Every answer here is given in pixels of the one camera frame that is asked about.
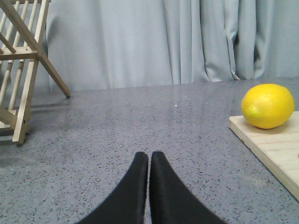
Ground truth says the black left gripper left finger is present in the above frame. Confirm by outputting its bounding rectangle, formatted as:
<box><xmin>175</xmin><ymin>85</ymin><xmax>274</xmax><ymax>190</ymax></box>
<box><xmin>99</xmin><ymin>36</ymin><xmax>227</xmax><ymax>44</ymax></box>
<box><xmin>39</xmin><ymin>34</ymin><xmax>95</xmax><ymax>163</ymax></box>
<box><xmin>79</xmin><ymin>152</ymin><xmax>148</xmax><ymax>224</ymax></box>

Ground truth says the wooden dish rack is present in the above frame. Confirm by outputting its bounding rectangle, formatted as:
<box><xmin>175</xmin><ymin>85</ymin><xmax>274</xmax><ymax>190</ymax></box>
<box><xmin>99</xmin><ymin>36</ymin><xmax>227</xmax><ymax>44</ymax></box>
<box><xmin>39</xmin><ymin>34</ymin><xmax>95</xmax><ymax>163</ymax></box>
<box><xmin>0</xmin><ymin>0</ymin><xmax>71</xmax><ymax>146</ymax></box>

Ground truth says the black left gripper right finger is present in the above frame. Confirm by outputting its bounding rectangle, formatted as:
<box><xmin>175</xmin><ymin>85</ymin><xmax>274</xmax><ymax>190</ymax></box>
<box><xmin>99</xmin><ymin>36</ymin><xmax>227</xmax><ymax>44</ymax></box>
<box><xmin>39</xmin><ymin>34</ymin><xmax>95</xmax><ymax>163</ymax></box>
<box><xmin>149</xmin><ymin>152</ymin><xmax>225</xmax><ymax>224</ymax></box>

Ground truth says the grey curtain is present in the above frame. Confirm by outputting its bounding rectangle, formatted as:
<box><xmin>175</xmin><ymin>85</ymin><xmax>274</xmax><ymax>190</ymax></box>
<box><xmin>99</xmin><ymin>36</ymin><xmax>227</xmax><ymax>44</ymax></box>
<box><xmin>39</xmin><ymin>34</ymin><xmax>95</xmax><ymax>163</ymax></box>
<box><xmin>43</xmin><ymin>0</ymin><xmax>299</xmax><ymax>91</ymax></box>

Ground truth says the yellow lemon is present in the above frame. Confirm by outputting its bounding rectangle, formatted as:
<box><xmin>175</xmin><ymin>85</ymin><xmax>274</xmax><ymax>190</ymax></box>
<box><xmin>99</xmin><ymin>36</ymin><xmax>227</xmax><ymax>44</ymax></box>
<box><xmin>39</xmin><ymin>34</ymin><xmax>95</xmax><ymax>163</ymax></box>
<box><xmin>241</xmin><ymin>84</ymin><xmax>295</xmax><ymax>129</ymax></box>

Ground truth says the light wooden cutting board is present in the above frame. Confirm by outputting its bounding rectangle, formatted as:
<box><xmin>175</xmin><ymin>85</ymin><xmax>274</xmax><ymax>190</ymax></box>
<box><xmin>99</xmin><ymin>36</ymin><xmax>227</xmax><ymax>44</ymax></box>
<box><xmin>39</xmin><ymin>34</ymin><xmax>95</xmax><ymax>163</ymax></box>
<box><xmin>229</xmin><ymin>111</ymin><xmax>299</xmax><ymax>199</ymax></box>

